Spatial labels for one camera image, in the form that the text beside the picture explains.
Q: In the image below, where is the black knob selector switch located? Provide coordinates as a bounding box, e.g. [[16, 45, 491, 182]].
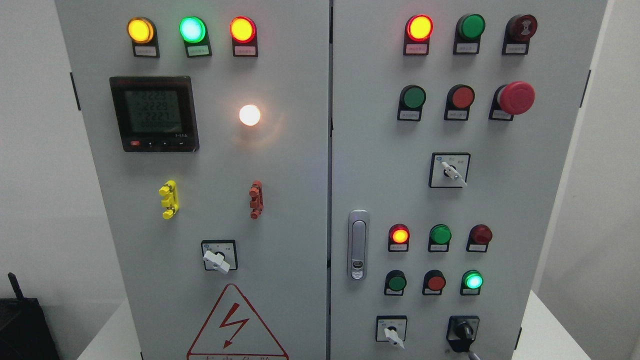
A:
[[446, 315, 480, 353]]

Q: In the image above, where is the grey electrical control cabinet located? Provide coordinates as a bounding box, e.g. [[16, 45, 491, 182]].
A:
[[55, 0, 607, 360]]

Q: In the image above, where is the red terminal connector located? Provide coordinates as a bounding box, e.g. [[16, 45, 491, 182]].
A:
[[249, 180, 264, 220]]

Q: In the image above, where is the white lit indicator light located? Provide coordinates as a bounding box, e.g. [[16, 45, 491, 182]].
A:
[[238, 104, 262, 126]]

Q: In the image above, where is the red lit indicator lower left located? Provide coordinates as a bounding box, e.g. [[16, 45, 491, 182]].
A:
[[387, 223, 410, 252]]

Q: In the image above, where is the green push button upper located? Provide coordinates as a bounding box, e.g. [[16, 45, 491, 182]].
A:
[[397, 84, 426, 122]]

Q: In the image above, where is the green push button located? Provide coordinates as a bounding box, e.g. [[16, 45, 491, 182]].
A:
[[459, 269, 484, 296], [383, 269, 407, 296], [397, 84, 426, 122]]

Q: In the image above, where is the green push button lower left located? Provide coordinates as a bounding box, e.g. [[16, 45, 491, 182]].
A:
[[383, 269, 407, 296]]

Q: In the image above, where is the green indicator light lower middle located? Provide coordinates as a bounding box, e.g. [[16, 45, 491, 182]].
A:
[[427, 224, 453, 253]]

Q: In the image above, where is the yellow terminal connector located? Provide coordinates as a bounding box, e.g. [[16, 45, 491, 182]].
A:
[[158, 179, 179, 220]]

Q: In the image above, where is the red push button lower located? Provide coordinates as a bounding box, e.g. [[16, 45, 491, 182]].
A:
[[422, 269, 447, 296]]

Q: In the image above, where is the red push button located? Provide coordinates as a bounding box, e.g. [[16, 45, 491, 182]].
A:
[[443, 84, 475, 121], [422, 269, 447, 296]]

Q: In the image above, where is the red push button upper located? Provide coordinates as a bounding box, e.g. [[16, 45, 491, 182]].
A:
[[443, 84, 475, 121]]

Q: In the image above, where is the red indicator light left door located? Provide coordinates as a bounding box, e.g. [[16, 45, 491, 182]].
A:
[[230, 16, 259, 57]]

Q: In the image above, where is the red indicator light door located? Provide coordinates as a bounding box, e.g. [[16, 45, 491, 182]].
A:
[[230, 16, 259, 57], [403, 14, 434, 56]]

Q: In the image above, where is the red indicator light lower right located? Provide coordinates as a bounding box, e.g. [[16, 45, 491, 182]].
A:
[[466, 224, 493, 253]]

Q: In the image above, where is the red high voltage warning sticker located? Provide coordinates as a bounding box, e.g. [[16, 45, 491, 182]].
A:
[[186, 284, 290, 360]]

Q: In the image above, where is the black digital power meter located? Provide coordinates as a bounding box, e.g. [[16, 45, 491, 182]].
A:
[[109, 75, 199, 153]]

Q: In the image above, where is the red indicator light right door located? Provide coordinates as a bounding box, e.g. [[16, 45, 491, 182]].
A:
[[403, 14, 434, 56]]

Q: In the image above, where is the green push button lower right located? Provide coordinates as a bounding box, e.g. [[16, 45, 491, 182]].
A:
[[459, 269, 484, 296]]

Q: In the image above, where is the green lit indicator light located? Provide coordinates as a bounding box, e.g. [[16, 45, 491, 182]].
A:
[[178, 16, 212, 58]]

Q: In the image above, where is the red emergency stop button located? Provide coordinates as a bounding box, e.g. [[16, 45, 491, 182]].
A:
[[487, 80, 536, 121]]

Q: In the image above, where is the green indicator light top right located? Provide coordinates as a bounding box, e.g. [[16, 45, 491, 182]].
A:
[[452, 13, 486, 55]]

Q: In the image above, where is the yellow indicator light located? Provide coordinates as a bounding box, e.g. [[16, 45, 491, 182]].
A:
[[126, 17, 160, 58]]

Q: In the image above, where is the dark red buzzer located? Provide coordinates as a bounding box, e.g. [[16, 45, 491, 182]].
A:
[[502, 14, 538, 56]]

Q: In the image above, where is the black box with antenna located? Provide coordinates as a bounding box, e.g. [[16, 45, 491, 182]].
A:
[[0, 272, 60, 360]]

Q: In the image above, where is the silver door latch handle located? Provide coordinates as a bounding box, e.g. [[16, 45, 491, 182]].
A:
[[347, 209, 370, 280]]

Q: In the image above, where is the white selector switch left door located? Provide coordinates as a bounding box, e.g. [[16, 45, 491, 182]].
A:
[[200, 239, 238, 275]]

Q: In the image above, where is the white selector switch upper right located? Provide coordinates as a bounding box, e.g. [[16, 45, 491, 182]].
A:
[[429, 152, 471, 188]]

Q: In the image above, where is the white selector switch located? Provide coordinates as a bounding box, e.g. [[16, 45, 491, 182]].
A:
[[375, 315, 409, 350], [429, 152, 471, 188]]

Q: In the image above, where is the white selector switch bottom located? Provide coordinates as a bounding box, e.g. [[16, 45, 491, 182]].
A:
[[375, 315, 409, 350]]

